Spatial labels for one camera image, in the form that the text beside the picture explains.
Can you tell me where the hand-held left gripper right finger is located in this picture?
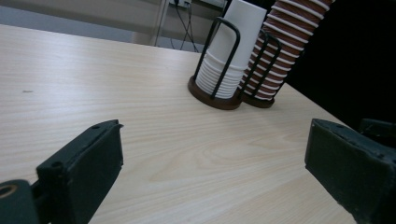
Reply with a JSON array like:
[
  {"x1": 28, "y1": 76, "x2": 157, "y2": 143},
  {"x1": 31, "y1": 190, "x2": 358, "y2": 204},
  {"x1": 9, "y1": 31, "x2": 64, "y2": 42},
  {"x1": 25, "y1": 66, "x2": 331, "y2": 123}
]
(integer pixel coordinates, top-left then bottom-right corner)
[{"x1": 304, "y1": 118, "x2": 396, "y2": 224}]

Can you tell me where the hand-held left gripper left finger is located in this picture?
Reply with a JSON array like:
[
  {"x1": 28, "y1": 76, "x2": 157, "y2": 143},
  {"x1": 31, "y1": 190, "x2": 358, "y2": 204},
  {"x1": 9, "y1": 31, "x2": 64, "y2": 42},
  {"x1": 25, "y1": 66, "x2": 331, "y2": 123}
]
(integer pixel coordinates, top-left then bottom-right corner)
[{"x1": 36, "y1": 119, "x2": 124, "y2": 224}]

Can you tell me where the black wire cup holder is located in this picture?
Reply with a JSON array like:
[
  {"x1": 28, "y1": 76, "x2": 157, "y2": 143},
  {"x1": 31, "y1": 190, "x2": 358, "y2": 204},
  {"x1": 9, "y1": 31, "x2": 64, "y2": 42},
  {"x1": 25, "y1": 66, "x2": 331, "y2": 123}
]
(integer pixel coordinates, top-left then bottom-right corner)
[
  {"x1": 187, "y1": 17, "x2": 247, "y2": 111},
  {"x1": 239, "y1": 29, "x2": 286, "y2": 109}
]

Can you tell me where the black cable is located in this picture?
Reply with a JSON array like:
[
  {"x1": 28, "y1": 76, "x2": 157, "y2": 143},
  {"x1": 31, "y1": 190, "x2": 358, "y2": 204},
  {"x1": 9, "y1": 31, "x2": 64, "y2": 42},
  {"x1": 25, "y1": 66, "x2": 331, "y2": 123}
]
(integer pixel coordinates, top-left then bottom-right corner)
[
  {"x1": 175, "y1": 1, "x2": 200, "y2": 53},
  {"x1": 170, "y1": 2, "x2": 193, "y2": 51}
]

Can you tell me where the stack of white cups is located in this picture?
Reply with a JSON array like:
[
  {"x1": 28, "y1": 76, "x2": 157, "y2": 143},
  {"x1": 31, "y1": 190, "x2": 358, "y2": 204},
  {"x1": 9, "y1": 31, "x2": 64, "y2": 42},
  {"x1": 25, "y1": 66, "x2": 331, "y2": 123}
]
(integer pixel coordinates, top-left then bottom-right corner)
[{"x1": 195, "y1": 0, "x2": 268, "y2": 100}]

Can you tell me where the stack of brown ribbed cups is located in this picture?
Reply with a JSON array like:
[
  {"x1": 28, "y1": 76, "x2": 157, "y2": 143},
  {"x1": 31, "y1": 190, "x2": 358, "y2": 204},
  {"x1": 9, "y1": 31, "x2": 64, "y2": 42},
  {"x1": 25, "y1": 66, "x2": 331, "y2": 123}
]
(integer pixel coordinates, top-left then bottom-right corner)
[{"x1": 239, "y1": 0, "x2": 335, "y2": 101}]

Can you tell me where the white metal post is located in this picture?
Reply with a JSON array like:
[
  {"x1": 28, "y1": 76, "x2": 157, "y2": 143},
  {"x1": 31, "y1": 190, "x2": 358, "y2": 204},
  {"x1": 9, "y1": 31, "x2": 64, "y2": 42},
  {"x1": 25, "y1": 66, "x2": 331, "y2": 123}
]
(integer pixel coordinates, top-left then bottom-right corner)
[{"x1": 152, "y1": 0, "x2": 171, "y2": 48}]

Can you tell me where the white power strip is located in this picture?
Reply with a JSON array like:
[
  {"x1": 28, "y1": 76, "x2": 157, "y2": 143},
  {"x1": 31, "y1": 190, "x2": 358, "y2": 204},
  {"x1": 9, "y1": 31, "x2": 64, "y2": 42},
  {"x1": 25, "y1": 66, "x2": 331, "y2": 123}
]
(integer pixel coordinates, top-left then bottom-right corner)
[{"x1": 167, "y1": 0, "x2": 193, "y2": 7}]

